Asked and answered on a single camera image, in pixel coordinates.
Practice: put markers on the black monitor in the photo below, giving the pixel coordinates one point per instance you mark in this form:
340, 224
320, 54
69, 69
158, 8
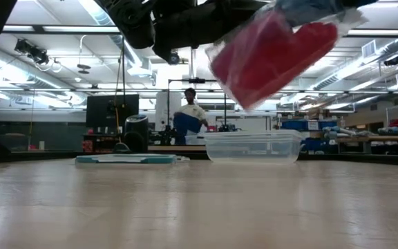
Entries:
99, 110

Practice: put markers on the clear lid blue rim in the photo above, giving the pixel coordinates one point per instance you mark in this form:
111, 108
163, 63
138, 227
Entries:
126, 159

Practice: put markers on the blue storage bin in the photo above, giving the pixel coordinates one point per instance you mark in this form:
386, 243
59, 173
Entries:
290, 125

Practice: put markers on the black dome camera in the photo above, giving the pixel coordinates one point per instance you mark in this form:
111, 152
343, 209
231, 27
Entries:
173, 58

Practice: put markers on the white cabinet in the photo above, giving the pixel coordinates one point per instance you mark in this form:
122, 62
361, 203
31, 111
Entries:
161, 110

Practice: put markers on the blue bandage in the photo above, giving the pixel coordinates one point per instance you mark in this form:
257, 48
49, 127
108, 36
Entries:
309, 10

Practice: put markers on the red bandage roll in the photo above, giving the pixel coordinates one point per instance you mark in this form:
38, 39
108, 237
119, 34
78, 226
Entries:
316, 41

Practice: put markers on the black wall speaker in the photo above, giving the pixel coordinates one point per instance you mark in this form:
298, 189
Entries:
390, 61

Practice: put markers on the wooden workbench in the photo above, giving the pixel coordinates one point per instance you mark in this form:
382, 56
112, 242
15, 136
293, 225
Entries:
392, 139

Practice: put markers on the person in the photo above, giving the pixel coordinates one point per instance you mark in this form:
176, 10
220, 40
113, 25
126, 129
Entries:
192, 112

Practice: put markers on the pink bandage roll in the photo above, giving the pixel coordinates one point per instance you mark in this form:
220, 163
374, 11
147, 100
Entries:
247, 62

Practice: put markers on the white air vent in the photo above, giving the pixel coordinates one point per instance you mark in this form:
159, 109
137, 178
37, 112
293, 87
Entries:
370, 49

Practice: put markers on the black aluminium table frame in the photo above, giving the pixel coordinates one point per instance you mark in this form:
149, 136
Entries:
29, 156

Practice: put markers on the long ceiling light strip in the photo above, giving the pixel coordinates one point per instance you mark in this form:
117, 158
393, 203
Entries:
81, 29

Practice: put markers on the black shelf red items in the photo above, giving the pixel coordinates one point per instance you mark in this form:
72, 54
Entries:
102, 143

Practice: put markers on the clear plastic container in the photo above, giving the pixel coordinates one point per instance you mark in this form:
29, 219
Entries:
254, 148

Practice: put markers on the black pendant lamp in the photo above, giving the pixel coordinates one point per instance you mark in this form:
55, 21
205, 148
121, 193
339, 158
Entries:
83, 67

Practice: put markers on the black hanging camera rig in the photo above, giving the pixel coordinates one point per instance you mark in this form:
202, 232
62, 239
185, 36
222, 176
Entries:
31, 52

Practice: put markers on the clear zip bag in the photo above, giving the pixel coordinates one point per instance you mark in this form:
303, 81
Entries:
354, 17

